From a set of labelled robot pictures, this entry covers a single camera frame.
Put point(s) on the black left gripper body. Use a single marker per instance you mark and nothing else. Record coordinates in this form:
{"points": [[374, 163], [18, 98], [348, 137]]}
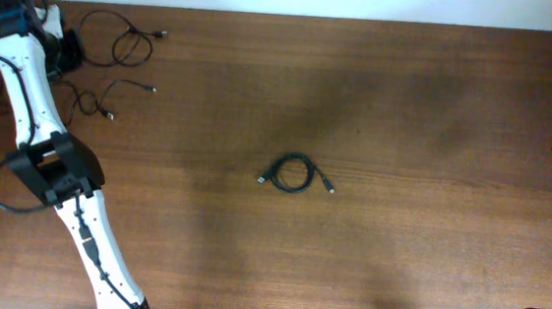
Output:
{"points": [[68, 50]]}

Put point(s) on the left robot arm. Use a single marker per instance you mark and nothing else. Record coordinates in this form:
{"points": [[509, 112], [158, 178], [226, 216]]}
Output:
{"points": [[59, 170]]}

